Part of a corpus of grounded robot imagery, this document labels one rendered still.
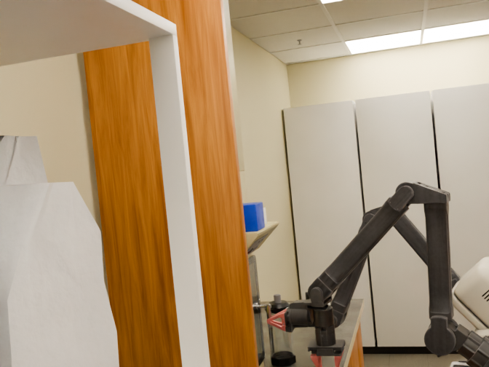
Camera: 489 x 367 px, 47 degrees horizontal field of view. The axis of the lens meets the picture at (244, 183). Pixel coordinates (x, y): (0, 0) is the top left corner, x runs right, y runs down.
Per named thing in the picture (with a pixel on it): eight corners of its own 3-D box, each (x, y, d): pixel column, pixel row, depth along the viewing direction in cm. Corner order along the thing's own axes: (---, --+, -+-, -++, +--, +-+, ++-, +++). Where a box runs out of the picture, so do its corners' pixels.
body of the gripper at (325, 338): (311, 346, 168) (308, 321, 168) (346, 345, 165) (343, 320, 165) (307, 353, 162) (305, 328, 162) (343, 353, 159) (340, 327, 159)
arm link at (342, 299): (379, 217, 193) (384, 216, 203) (363, 210, 195) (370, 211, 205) (335, 332, 197) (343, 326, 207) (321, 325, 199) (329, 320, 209)
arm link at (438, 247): (448, 180, 141) (453, 178, 150) (393, 183, 147) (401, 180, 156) (456, 357, 142) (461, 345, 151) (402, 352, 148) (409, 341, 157)
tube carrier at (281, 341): (263, 361, 223) (258, 307, 222) (280, 352, 231) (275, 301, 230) (285, 365, 216) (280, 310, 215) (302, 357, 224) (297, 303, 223)
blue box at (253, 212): (228, 233, 188) (226, 206, 187) (237, 229, 197) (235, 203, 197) (257, 231, 185) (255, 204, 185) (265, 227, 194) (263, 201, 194)
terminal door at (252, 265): (241, 389, 187) (229, 270, 186) (263, 357, 216) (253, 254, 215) (243, 389, 187) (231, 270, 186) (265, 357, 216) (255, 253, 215)
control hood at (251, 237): (226, 265, 185) (223, 234, 185) (252, 248, 216) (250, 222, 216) (260, 263, 182) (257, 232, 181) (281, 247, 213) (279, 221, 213)
